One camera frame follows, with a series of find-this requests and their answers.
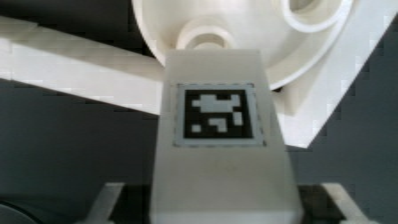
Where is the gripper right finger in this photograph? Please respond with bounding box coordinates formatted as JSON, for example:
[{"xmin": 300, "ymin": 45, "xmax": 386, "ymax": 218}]
[{"xmin": 322, "ymin": 183, "xmax": 380, "ymax": 224}]

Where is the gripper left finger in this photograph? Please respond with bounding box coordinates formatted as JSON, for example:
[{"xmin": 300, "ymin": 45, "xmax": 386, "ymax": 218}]
[{"xmin": 75, "ymin": 182, "xmax": 125, "ymax": 224}]

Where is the white stool leg with tag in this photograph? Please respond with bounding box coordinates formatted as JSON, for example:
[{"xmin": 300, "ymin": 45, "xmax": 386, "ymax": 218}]
[{"xmin": 149, "ymin": 50, "xmax": 304, "ymax": 224}]

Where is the white round stool seat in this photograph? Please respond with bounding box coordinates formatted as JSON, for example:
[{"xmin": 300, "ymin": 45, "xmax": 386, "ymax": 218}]
[{"xmin": 132, "ymin": 0, "xmax": 356, "ymax": 89}]

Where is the white L-shaped obstacle frame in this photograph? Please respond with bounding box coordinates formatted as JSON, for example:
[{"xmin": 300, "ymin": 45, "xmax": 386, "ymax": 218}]
[{"xmin": 0, "ymin": 0, "xmax": 398, "ymax": 147}]

